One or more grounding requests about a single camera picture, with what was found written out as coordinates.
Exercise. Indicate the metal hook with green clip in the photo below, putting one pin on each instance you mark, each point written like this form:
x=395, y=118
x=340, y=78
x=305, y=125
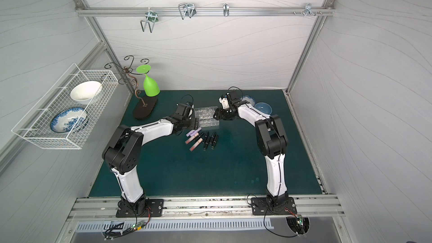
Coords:
x=149, y=21

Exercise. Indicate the aluminium crossbar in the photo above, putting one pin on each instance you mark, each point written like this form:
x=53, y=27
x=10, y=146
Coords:
x=173, y=12

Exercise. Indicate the white vented strip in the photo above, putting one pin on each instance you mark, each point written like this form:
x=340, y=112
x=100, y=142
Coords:
x=159, y=225

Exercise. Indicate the pink lip gloss tube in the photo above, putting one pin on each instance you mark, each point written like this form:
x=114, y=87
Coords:
x=192, y=137
x=196, y=144

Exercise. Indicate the green plastic goblet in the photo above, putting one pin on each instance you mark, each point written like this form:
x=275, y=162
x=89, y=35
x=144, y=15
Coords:
x=150, y=85

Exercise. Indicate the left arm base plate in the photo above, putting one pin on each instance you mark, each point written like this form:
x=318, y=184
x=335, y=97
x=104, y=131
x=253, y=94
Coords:
x=141, y=208

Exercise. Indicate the small blue patterned bowl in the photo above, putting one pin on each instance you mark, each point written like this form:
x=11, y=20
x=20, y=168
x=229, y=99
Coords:
x=249, y=99

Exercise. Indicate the metal double hook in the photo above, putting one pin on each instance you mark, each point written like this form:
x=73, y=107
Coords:
x=187, y=10

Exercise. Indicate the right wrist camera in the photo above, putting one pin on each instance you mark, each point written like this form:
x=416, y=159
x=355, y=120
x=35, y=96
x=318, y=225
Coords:
x=224, y=103

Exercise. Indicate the small metal bracket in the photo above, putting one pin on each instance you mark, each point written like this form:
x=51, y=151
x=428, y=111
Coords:
x=226, y=9

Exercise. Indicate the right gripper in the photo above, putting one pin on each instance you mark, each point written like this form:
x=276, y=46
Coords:
x=217, y=113

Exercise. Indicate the light blue bowl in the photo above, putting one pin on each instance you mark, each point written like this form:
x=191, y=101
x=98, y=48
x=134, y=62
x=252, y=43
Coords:
x=263, y=107

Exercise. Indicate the dark metal cup stand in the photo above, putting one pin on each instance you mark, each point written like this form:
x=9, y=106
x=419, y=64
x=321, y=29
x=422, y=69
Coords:
x=142, y=105

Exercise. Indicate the purple lip balm tube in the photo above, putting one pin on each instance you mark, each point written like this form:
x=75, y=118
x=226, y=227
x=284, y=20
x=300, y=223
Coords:
x=192, y=132
x=199, y=129

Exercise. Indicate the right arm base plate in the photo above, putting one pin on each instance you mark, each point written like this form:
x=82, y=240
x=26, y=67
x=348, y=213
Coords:
x=284, y=206

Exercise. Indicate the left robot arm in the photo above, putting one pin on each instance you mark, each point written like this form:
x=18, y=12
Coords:
x=123, y=151

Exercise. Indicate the round electronics board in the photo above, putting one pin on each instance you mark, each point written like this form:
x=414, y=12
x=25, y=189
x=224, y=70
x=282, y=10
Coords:
x=299, y=225

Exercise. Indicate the clear acrylic lipstick organizer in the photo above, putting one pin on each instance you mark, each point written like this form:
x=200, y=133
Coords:
x=205, y=117

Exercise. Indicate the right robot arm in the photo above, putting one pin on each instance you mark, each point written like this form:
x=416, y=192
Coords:
x=271, y=139

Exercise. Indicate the white bowl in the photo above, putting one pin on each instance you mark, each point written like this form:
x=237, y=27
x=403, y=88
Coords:
x=86, y=92

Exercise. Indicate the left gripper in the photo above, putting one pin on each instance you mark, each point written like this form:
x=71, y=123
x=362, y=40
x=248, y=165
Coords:
x=195, y=123

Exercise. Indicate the blue patterned plate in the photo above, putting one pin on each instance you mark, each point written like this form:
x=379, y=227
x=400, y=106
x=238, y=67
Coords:
x=71, y=119

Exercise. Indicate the metal hook at right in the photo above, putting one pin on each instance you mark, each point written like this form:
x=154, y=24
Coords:
x=307, y=11

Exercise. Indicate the white wire basket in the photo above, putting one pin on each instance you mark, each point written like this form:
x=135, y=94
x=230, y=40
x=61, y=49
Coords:
x=34, y=127

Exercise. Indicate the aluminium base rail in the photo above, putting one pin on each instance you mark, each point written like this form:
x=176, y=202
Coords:
x=208, y=207

